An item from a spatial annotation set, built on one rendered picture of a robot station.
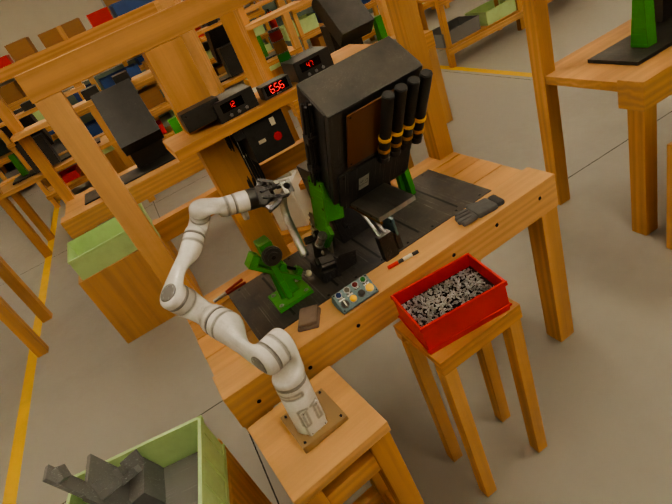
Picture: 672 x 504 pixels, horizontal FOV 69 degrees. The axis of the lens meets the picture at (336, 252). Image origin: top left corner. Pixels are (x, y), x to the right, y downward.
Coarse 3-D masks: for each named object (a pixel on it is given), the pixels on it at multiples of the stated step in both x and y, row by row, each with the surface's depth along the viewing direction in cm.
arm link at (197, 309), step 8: (192, 296) 151; (200, 296) 153; (184, 304) 148; (192, 304) 151; (200, 304) 150; (208, 304) 148; (216, 304) 144; (176, 312) 149; (184, 312) 150; (192, 312) 151; (200, 312) 146; (208, 312) 138; (192, 320) 150; (200, 320) 141
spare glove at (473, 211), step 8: (480, 200) 192; (488, 200) 190; (496, 200) 189; (472, 208) 190; (480, 208) 188; (488, 208) 186; (496, 208) 187; (456, 216) 191; (464, 216) 188; (472, 216) 186; (480, 216) 186; (464, 224) 185
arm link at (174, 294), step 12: (192, 240) 158; (180, 252) 156; (192, 252) 156; (180, 264) 153; (168, 276) 152; (180, 276) 150; (168, 288) 149; (180, 288) 148; (168, 300) 147; (180, 300) 147
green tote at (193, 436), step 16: (176, 432) 146; (192, 432) 148; (208, 432) 147; (144, 448) 146; (160, 448) 147; (176, 448) 149; (192, 448) 151; (208, 448) 142; (224, 448) 153; (112, 464) 146; (160, 464) 150; (208, 464) 137; (224, 464) 147; (208, 480) 132; (224, 480) 142; (208, 496) 128; (224, 496) 137
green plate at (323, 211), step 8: (312, 184) 180; (320, 184) 173; (312, 192) 182; (320, 192) 176; (312, 200) 185; (320, 200) 178; (328, 200) 178; (312, 208) 188; (320, 208) 180; (328, 208) 179; (336, 208) 181; (320, 216) 183; (328, 216) 180; (336, 216) 182; (320, 224) 185; (328, 224) 180
